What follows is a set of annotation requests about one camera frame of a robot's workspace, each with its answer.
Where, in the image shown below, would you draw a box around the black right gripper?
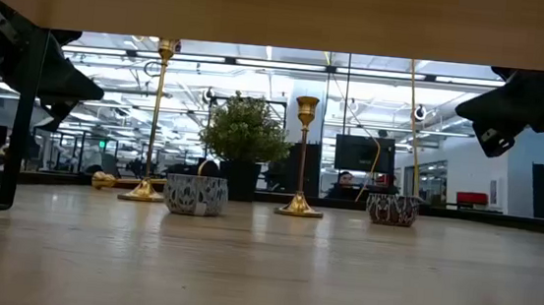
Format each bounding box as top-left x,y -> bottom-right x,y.
451,63 -> 544,163

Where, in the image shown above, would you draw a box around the very long gold candlestick holder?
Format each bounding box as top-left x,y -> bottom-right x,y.
90,150 -> 222,201

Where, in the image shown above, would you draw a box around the tall gold candlestick holder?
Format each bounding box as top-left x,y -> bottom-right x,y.
117,34 -> 180,205

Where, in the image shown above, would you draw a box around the red patterned candle tin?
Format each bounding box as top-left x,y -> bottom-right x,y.
364,191 -> 422,229

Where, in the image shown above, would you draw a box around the blue white patterned candle tin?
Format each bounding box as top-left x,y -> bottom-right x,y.
161,172 -> 230,219

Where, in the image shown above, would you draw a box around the short gold candlestick holder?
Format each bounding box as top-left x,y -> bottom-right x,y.
273,93 -> 335,220

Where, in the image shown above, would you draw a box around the red box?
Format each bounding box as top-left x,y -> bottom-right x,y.
454,189 -> 491,208

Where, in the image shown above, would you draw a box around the black monitor screen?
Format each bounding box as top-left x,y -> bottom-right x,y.
332,133 -> 397,176

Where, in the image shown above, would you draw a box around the person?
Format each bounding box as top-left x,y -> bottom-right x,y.
326,169 -> 368,202

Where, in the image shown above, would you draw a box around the green potted plant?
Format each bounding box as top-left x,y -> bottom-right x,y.
193,87 -> 297,206

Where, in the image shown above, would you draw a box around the black cabinet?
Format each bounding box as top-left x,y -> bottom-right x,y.
281,141 -> 324,198

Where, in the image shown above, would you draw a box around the wooden shelf riser black legs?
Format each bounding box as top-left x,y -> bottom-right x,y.
0,0 -> 544,269

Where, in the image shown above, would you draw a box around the white framed wall picture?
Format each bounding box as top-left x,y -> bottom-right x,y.
488,178 -> 501,207

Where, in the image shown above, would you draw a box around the thick yellow cable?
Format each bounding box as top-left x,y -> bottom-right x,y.
398,59 -> 433,199

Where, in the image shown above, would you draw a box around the black cable loop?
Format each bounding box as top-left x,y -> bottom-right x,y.
142,59 -> 167,79

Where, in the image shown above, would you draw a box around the thin yellow cable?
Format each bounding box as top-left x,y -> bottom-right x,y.
311,51 -> 391,204

